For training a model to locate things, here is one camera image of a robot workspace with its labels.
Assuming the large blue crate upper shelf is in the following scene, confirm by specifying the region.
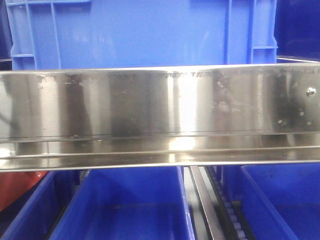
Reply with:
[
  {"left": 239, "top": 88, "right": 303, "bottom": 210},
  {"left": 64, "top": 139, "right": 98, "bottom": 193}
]
[{"left": 4, "top": 0, "right": 277, "bottom": 70}]

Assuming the blue bin lower centre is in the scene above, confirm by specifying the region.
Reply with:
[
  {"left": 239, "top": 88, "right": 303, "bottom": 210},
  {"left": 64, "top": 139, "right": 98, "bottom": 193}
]
[{"left": 51, "top": 166, "right": 195, "bottom": 240}]

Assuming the blue bin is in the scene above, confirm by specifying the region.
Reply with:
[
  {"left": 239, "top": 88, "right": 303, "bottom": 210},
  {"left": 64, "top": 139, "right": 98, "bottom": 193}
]
[
  {"left": 0, "top": 170, "right": 80, "bottom": 240},
  {"left": 221, "top": 163, "right": 320, "bottom": 240},
  {"left": 51, "top": 166, "right": 195, "bottom": 240}
]

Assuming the steel roller track divider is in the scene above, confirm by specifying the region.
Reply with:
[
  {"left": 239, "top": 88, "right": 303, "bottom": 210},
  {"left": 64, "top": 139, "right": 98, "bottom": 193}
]
[{"left": 183, "top": 166, "right": 255, "bottom": 240}]

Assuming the blue bin lower right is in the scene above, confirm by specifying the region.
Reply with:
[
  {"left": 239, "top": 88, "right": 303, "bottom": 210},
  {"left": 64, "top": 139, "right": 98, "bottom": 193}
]
[{"left": 221, "top": 163, "right": 320, "bottom": 240}]

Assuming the blue bin lower left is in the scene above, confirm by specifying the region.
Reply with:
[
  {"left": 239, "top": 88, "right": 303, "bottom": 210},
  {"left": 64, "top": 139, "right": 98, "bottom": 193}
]
[{"left": 0, "top": 170, "right": 80, "bottom": 240}]

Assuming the red object lower left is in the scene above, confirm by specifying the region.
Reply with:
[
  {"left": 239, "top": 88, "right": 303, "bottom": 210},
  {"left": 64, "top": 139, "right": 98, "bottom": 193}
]
[{"left": 0, "top": 171, "right": 48, "bottom": 212}]

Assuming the dark blue crate upper right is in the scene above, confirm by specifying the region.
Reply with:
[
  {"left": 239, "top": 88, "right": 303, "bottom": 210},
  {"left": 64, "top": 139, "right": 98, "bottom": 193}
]
[{"left": 274, "top": 0, "right": 320, "bottom": 62}]

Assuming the stainless steel shelf rail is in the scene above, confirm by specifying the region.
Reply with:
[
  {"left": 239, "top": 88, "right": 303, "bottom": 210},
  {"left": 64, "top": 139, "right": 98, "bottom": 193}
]
[{"left": 0, "top": 62, "right": 320, "bottom": 172}]

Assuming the shelf rail screw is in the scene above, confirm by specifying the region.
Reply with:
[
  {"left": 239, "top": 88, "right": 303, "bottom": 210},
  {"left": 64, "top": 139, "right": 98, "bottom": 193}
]
[{"left": 306, "top": 87, "right": 317, "bottom": 98}]

